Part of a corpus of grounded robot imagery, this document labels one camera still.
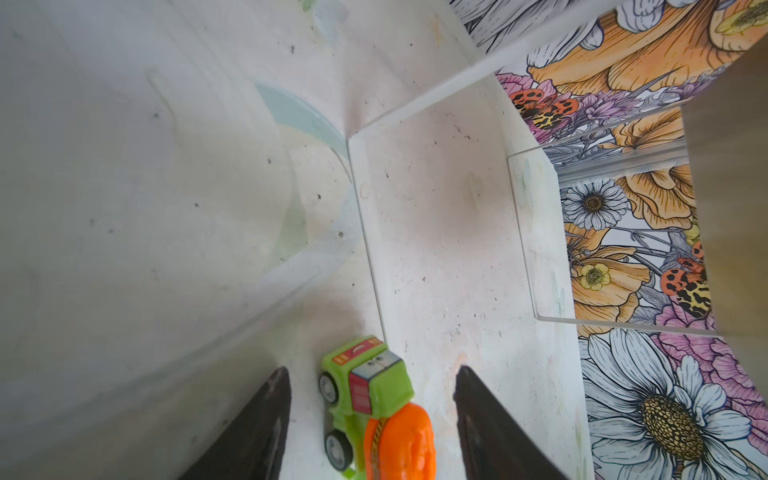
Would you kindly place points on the green orange mixer truck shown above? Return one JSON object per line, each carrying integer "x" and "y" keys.
{"x": 377, "y": 432}

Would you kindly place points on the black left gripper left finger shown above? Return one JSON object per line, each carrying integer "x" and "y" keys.
{"x": 252, "y": 445}

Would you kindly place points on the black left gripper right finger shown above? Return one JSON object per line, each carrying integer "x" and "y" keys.
{"x": 493, "y": 444}

